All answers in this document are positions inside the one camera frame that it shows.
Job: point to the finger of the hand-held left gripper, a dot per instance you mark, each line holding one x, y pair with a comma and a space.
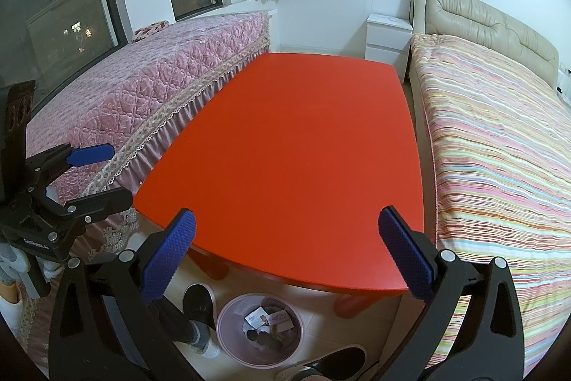
107, 202
91, 154

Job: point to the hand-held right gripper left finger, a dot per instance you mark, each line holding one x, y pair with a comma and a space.
169, 260

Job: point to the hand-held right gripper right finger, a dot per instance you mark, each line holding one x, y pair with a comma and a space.
408, 256

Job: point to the pink trash bin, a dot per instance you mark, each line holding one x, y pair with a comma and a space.
232, 345

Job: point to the person's left hand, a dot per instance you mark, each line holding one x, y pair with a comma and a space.
10, 265

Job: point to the red table leg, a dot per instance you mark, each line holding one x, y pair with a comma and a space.
352, 305
214, 267

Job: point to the black slipper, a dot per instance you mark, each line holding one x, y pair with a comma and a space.
199, 303
330, 363

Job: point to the person's leg with grey sock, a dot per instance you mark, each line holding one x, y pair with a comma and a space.
187, 332

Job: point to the pink quilted bedspread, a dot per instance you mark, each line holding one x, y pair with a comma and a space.
156, 77

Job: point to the white paper scrap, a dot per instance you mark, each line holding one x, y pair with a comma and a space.
255, 317

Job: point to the striped bed with beige headboard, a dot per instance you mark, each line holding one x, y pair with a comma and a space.
499, 166

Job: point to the large dark window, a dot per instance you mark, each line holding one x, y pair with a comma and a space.
58, 28

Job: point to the white nightstand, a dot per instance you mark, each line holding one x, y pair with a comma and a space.
388, 41

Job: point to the beige padded headboard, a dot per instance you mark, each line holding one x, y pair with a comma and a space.
481, 19

